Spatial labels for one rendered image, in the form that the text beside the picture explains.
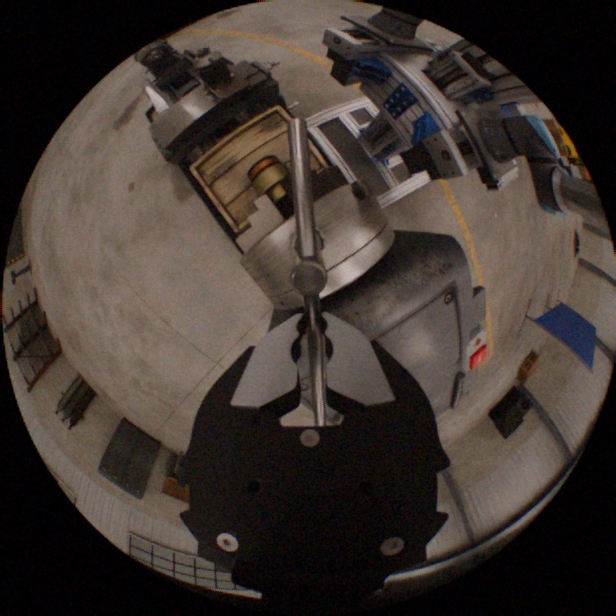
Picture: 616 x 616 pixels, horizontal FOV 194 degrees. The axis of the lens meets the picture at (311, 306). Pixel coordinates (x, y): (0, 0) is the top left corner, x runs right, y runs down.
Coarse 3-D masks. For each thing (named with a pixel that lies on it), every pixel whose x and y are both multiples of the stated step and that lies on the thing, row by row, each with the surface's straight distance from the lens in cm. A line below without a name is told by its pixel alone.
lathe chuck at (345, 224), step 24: (336, 192) 27; (336, 216) 26; (360, 216) 28; (384, 216) 35; (264, 240) 26; (288, 240) 25; (336, 240) 25; (360, 240) 27; (264, 264) 28; (288, 264) 26; (336, 264) 26; (264, 288) 33; (288, 288) 28
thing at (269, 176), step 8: (264, 160) 40; (272, 160) 40; (256, 168) 40; (264, 168) 40; (272, 168) 39; (280, 168) 39; (248, 176) 42; (256, 176) 40; (264, 176) 38; (272, 176) 38; (280, 176) 38; (256, 184) 40; (264, 184) 38; (272, 184) 37; (264, 192) 38; (272, 192) 39; (280, 192) 38; (272, 200) 39; (280, 200) 43
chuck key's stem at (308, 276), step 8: (312, 256) 11; (320, 256) 13; (296, 264) 10; (304, 264) 10; (312, 264) 10; (320, 264) 10; (296, 272) 10; (304, 272) 10; (312, 272) 10; (320, 272) 10; (296, 280) 10; (304, 280) 10; (312, 280) 10; (320, 280) 10; (296, 288) 10; (304, 288) 10; (312, 288) 10; (320, 288) 10
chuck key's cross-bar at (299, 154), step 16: (288, 128) 13; (304, 128) 13; (304, 144) 12; (304, 160) 12; (304, 176) 11; (304, 192) 11; (304, 208) 11; (304, 224) 11; (304, 240) 11; (304, 256) 11; (304, 304) 13; (320, 336) 14; (320, 352) 15; (320, 368) 15; (320, 384) 16; (320, 400) 17; (320, 416) 19
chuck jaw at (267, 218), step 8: (256, 200) 39; (264, 200) 39; (256, 208) 42; (264, 208) 38; (272, 208) 38; (256, 216) 38; (264, 216) 38; (272, 216) 38; (280, 216) 38; (256, 224) 38; (264, 224) 38; (272, 224) 38; (248, 232) 38; (256, 232) 38; (264, 232) 38; (240, 240) 38; (248, 240) 38; (256, 240) 38; (248, 248) 38
